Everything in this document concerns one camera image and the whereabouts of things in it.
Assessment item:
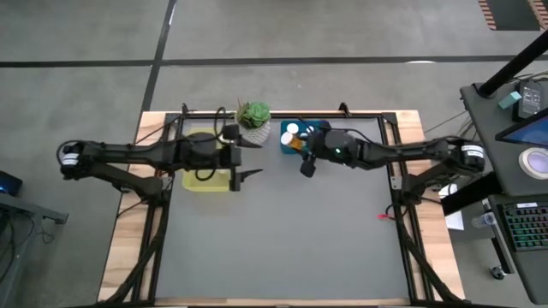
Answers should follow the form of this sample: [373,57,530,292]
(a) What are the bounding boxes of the black side desk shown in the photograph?
[460,83,548,305]

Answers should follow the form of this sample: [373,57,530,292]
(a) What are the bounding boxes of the yellow translucent plastic bin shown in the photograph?
[182,127,237,193]

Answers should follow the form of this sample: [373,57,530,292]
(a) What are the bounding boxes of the green succulent plant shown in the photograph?
[235,98,272,131]

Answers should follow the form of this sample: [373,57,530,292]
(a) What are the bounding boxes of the white tape roll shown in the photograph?
[518,147,548,180]

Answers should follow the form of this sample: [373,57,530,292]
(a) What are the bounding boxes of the black electronic device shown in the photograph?
[512,80,545,121]

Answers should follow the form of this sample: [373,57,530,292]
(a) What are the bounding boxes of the grey metal stand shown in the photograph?
[0,192,69,308]

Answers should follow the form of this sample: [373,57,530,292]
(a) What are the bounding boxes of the laptop screen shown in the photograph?
[495,107,548,149]

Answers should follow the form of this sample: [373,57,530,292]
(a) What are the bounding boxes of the white paper sheet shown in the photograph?
[438,183,466,232]

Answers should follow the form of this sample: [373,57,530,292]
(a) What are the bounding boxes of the blue plastic bin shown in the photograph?
[279,120,329,156]

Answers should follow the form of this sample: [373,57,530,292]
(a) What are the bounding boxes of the small teal box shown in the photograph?
[497,90,523,110]

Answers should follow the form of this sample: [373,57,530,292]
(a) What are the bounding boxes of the clear plastic cup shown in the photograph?
[470,212,497,228]

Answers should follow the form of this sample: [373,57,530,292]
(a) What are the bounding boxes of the dark device with blue light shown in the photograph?
[0,169,24,198]

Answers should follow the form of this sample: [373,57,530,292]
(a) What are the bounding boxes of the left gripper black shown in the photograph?
[217,122,265,193]

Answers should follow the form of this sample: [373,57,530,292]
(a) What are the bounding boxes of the floor cable bundle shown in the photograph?
[423,110,483,140]

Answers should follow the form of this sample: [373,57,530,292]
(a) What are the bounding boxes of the white triangle-patterned plant pot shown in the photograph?
[237,121,271,145]

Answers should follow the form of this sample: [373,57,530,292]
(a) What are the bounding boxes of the black diagonal pole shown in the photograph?
[477,29,548,98]

